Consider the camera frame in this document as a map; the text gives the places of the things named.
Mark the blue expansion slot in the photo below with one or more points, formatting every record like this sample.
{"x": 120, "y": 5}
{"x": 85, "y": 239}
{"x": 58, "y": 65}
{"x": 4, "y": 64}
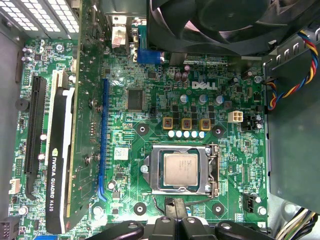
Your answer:
{"x": 104, "y": 125}

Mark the black graphics card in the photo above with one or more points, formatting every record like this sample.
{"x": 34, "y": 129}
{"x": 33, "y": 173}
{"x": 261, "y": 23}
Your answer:
{"x": 60, "y": 162}

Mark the black expansion slot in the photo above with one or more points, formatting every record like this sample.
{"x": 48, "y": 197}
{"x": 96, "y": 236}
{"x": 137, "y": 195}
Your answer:
{"x": 35, "y": 125}

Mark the blue motherboard video port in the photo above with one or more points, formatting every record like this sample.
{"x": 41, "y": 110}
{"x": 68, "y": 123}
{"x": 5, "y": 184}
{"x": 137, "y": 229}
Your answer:
{"x": 147, "y": 56}

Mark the grey power supply unit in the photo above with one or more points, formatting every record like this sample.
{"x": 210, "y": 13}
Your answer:
{"x": 295, "y": 150}

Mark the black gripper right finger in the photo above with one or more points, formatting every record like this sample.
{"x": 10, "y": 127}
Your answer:
{"x": 190, "y": 230}

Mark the black case fan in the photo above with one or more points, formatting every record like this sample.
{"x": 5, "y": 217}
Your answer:
{"x": 225, "y": 15}

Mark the silver square CPU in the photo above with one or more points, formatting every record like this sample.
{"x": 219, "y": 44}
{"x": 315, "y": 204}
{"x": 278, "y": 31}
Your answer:
{"x": 180, "y": 170}

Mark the green motherboard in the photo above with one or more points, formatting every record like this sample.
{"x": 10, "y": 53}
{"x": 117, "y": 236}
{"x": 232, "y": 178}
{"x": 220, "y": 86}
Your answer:
{"x": 120, "y": 120}

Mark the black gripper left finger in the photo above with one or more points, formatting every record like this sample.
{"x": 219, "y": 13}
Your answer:
{"x": 163, "y": 230}

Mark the black open PC case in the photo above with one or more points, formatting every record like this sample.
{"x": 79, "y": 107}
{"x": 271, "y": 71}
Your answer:
{"x": 8, "y": 125}

